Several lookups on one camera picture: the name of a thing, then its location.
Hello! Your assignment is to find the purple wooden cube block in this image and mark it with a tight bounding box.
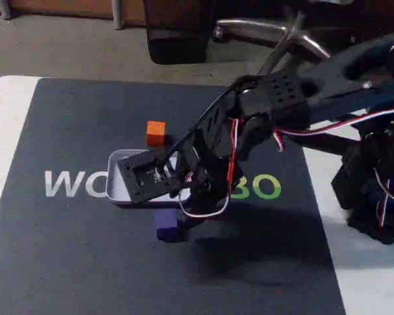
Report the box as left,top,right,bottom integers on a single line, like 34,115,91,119
154,209,185,243

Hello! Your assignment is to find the orange wooden cube block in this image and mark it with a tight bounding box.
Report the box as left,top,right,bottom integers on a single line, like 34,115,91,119
146,120,167,147

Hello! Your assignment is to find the pale lavender rectangular tray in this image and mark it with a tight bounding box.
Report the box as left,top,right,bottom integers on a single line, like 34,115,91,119
106,149,194,207

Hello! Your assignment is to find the dark mat with printed letters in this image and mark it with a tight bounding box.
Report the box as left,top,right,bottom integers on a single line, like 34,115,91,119
0,77,346,315

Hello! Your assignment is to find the black table clamp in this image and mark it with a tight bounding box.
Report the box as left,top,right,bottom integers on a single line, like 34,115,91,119
298,129,361,155

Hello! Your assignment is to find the dark chair caster block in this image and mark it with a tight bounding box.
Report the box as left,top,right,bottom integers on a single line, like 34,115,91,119
143,0,208,65

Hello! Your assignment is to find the chrome chair base leg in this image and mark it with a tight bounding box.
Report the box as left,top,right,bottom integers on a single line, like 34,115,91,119
213,18,329,60

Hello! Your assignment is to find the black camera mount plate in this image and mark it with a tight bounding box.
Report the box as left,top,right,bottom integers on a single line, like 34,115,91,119
117,148,193,203

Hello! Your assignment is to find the red white blue servo cable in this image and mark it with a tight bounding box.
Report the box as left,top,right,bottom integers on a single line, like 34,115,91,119
177,44,394,229

